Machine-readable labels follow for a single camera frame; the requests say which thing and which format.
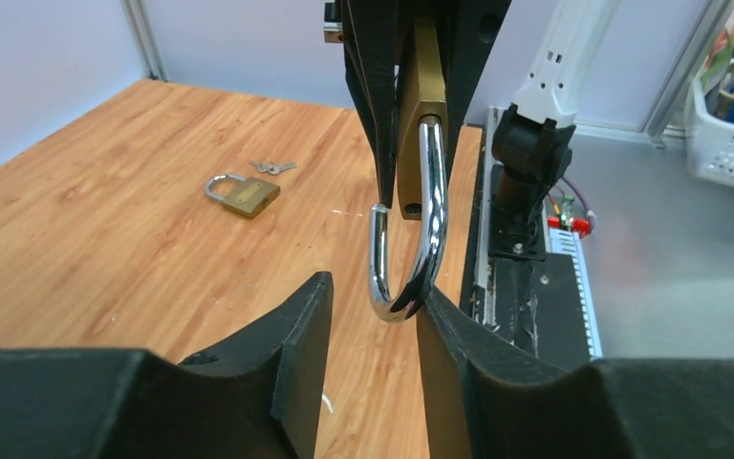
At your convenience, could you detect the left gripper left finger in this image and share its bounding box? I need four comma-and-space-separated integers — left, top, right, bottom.
0, 272, 335, 458

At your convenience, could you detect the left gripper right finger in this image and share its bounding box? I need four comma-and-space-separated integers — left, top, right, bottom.
416, 290, 734, 458

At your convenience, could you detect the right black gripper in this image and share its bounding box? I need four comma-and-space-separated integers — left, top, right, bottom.
322, 0, 511, 208

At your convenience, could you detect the brass padlock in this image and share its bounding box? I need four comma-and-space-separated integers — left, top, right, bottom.
368, 17, 448, 323
204, 174, 281, 219

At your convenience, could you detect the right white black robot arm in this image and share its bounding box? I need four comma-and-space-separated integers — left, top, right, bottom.
323, 1, 617, 267

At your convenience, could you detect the silver key bunch on wood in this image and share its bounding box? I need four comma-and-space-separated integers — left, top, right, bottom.
249, 161, 296, 176

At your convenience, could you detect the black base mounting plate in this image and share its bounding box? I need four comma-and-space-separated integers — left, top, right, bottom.
459, 107, 603, 369

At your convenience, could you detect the white basket with blue items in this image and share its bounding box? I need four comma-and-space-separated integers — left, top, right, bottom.
683, 47, 734, 199

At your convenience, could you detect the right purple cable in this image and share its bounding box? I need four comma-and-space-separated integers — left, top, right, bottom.
556, 176, 596, 235

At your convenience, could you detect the aluminium frame rail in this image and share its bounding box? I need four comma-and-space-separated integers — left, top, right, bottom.
122, 0, 168, 81

